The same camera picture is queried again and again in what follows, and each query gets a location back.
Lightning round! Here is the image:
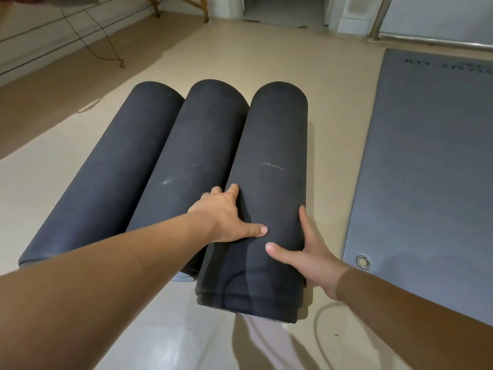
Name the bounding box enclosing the person's right hand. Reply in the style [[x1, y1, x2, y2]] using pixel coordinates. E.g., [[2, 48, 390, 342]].
[[265, 206, 351, 301]]

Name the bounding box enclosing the person's right forearm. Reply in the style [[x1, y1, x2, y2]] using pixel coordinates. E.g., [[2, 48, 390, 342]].
[[335, 265, 493, 370]]

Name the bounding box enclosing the wooden massage table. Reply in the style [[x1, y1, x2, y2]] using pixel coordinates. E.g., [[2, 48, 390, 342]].
[[0, 0, 211, 24]]

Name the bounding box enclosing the silver metal railing frame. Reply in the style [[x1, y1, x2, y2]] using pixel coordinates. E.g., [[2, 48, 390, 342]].
[[369, 0, 493, 50]]

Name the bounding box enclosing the person's left hand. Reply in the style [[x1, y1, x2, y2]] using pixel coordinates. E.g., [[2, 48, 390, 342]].
[[187, 183, 269, 243]]

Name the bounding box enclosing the person's left forearm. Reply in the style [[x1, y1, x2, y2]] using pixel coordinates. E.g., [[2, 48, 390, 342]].
[[0, 211, 213, 370]]

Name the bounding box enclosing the black hanging cord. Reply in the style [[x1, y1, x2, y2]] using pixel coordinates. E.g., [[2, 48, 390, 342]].
[[61, 6, 127, 70]]

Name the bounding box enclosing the grey yoga mat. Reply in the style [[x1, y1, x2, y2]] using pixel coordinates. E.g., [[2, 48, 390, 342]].
[[195, 81, 309, 324], [126, 79, 250, 283], [18, 81, 185, 268], [343, 48, 493, 327]]

